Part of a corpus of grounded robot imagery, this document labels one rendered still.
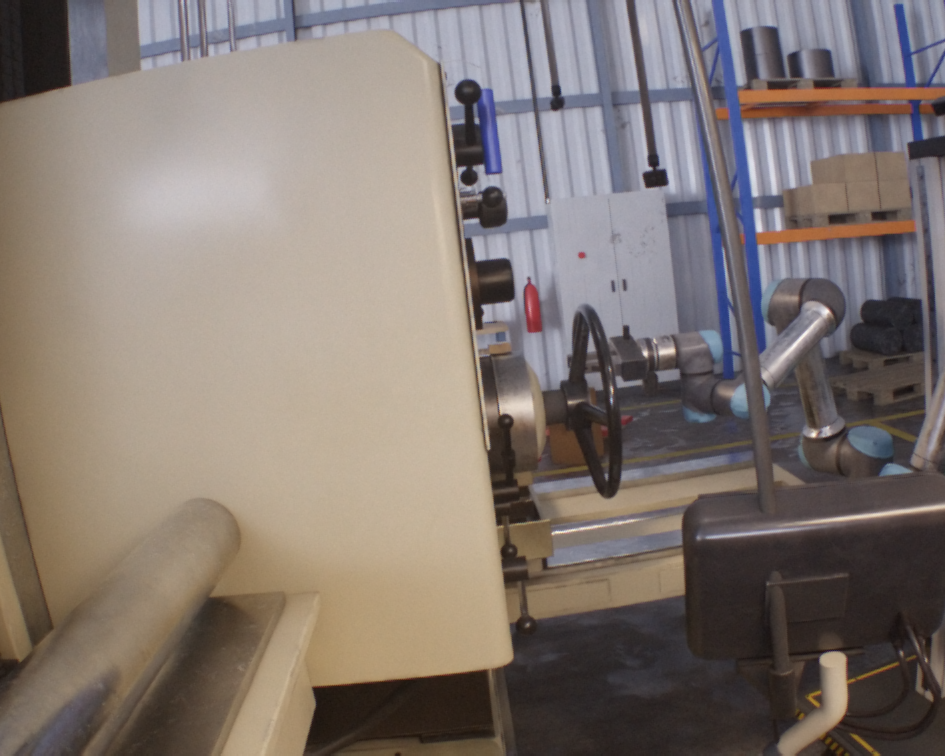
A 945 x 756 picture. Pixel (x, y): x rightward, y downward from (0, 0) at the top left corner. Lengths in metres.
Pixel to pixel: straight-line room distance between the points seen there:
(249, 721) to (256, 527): 0.34
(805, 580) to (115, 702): 0.73
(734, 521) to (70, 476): 0.84
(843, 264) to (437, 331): 9.20
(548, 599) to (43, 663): 1.78
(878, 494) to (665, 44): 8.82
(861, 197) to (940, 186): 6.75
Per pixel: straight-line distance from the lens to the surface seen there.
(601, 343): 1.42
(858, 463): 2.09
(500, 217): 1.44
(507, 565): 1.23
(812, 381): 2.08
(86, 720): 0.65
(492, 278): 1.25
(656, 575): 2.34
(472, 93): 1.04
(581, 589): 2.30
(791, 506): 0.95
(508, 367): 1.48
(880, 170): 8.91
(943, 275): 2.02
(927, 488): 0.99
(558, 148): 9.06
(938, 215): 2.01
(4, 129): 1.17
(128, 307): 1.07
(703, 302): 9.39
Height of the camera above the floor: 1.60
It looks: 8 degrees down
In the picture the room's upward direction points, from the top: 7 degrees counter-clockwise
